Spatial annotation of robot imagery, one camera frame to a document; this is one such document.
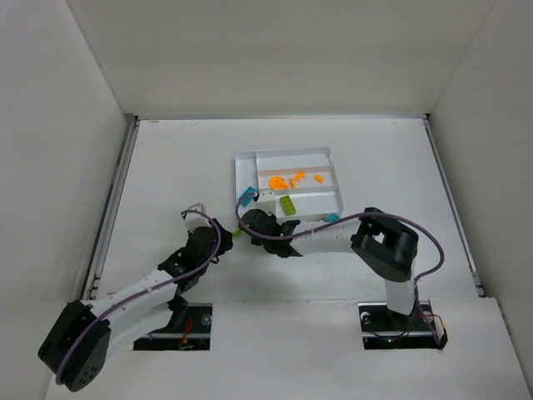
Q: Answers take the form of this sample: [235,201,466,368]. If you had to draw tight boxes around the teal duplo brick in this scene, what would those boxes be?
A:
[238,187,259,208]

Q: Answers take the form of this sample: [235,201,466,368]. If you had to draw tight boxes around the green duplo brick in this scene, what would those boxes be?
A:
[279,195,296,216]

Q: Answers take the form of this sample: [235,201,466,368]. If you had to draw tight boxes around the orange lego pieces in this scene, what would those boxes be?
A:
[257,170,330,191]

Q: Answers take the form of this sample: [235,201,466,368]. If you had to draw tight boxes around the teal and green duplo stack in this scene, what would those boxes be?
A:
[326,213,341,223]

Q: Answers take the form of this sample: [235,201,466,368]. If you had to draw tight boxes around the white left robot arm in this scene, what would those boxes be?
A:
[37,219,232,393]

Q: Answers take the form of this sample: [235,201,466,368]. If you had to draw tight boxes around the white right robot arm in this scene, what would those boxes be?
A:
[239,207,419,316]

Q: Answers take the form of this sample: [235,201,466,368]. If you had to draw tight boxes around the white divided tray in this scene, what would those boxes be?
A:
[235,147,344,222]

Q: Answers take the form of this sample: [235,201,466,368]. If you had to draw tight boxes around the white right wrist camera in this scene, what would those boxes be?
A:
[255,189,276,215]

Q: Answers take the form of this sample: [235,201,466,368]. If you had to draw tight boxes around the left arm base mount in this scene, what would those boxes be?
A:
[133,303,213,352]

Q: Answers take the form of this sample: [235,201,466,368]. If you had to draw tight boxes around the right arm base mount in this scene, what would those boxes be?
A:
[358,302,448,350]

